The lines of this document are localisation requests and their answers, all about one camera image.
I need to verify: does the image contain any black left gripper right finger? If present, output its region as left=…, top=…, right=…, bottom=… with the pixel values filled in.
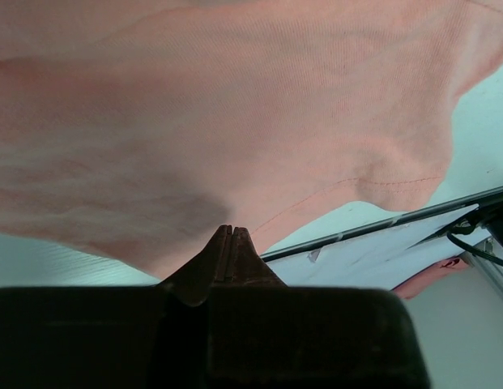
left=230, top=227, right=286, bottom=287

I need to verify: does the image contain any salmon orange t-shirt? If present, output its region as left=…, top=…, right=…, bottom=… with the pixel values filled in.
left=0, top=1, right=503, bottom=278

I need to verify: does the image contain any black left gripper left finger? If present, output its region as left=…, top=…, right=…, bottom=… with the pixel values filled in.
left=160, top=225, right=231, bottom=306

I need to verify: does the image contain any folded light pink t-shirt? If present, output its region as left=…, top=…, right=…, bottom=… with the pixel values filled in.
left=392, top=256, right=470, bottom=300

